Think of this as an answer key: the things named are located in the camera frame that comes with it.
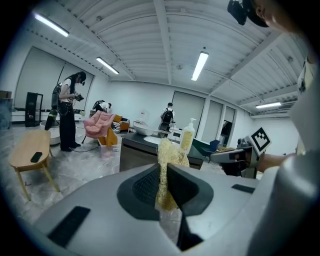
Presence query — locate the light wooden coffee table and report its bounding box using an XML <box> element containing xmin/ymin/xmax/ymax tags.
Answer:
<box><xmin>9</xmin><ymin>129</ymin><xmax>61</xmax><ymax>202</ymax></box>

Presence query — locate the person's right forearm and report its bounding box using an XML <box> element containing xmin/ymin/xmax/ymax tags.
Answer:
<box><xmin>258</xmin><ymin>152</ymin><xmax>296</xmax><ymax>173</ymax></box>

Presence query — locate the black head camera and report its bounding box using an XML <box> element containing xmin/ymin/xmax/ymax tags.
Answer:
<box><xmin>226</xmin><ymin>0</ymin><xmax>248</xmax><ymax>26</ymax></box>

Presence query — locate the blue chair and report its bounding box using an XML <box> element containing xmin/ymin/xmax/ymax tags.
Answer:
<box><xmin>199</xmin><ymin>139</ymin><xmax>221</xmax><ymax>157</ymax></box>

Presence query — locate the white roller blind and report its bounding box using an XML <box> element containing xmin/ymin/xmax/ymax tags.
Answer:
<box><xmin>172</xmin><ymin>91</ymin><xmax>206</xmax><ymax>142</ymax></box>

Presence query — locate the clear plastic storage bin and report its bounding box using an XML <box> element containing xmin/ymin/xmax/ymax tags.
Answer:
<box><xmin>97</xmin><ymin>142</ymin><xmax>123</xmax><ymax>160</ymax></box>

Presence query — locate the person's cream shirt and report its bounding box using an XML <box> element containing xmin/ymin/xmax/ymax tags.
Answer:
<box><xmin>249</xmin><ymin>54</ymin><xmax>320</xmax><ymax>256</ymax></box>

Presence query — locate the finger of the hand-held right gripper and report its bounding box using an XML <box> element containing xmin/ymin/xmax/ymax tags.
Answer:
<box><xmin>210</xmin><ymin>149</ymin><xmax>248</xmax><ymax>165</ymax></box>

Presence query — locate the pink padded armchair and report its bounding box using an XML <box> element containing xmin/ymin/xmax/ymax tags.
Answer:
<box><xmin>82</xmin><ymin>110</ymin><xmax>116</xmax><ymax>145</ymax></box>

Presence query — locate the ceiling strip light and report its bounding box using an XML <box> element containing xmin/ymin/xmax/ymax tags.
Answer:
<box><xmin>33</xmin><ymin>12</ymin><xmax>70</xmax><ymax>38</ymax></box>
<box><xmin>254</xmin><ymin>101</ymin><xmax>282</xmax><ymax>110</ymax></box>
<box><xmin>191</xmin><ymin>51</ymin><xmax>210</xmax><ymax>82</ymax></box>
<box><xmin>96</xmin><ymin>56</ymin><xmax>120</xmax><ymax>75</ymax></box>

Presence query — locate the white low sideboard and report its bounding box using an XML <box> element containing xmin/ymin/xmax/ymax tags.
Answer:
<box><xmin>11</xmin><ymin>107</ymin><xmax>53</xmax><ymax>125</ymax></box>

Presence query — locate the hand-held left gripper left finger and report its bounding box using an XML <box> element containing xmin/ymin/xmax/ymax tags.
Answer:
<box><xmin>33</xmin><ymin>163</ymin><xmax>186</xmax><ymax>253</ymax></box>

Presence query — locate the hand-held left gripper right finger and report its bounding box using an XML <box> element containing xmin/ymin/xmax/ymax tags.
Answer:
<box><xmin>166</xmin><ymin>162</ymin><xmax>261</xmax><ymax>252</ymax></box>

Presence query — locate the orange sofa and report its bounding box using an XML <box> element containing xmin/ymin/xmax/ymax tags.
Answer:
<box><xmin>112</xmin><ymin>114</ymin><xmax>131</xmax><ymax>133</ymax></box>

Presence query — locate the round white low table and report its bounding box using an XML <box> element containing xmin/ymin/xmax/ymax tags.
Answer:
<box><xmin>39</xmin><ymin>119</ymin><xmax>61</xmax><ymax>146</ymax></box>

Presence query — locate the person's head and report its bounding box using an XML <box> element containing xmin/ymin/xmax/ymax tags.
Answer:
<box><xmin>254</xmin><ymin>0</ymin><xmax>311</xmax><ymax>35</ymax></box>

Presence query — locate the black sink cabinet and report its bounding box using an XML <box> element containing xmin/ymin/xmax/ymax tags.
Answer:
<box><xmin>119</xmin><ymin>132</ymin><xmax>205</xmax><ymax>173</ymax></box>

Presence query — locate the black backpack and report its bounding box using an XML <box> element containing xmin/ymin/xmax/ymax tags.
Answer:
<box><xmin>161</xmin><ymin>109</ymin><xmax>175</xmax><ymax>125</ymax></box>

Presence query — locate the orange cloth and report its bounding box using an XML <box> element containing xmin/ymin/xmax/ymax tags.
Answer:
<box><xmin>98</xmin><ymin>126</ymin><xmax>118</xmax><ymax>148</ymax></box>

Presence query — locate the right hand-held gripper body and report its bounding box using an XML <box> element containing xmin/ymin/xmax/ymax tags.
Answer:
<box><xmin>222</xmin><ymin>126</ymin><xmax>273</xmax><ymax>180</ymax></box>

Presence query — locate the tan scrubbing sponge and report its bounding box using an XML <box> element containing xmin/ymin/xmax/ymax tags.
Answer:
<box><xmin>154</xmin><ymin>138</ymin><xmax>191</xmax><ymax>213</ymax></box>

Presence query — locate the black glass display cabinet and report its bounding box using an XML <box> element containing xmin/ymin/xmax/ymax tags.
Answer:
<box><xmin>24</xmin><ymin>91</ymin><xmax>44</xmax><ymax>128</ymax></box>

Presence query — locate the pale yellow soap pump bottle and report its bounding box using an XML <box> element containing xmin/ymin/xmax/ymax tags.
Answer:
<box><xmin>179</xmin><ymin>117</ymin><xmax>197</xmax><ymax>156</ymax></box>

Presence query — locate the white frying pan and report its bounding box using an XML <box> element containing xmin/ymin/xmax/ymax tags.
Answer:
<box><xmin>133</xmin><ymin>124</ymin><xmax>168</xmax><ymax>137</ymax></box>

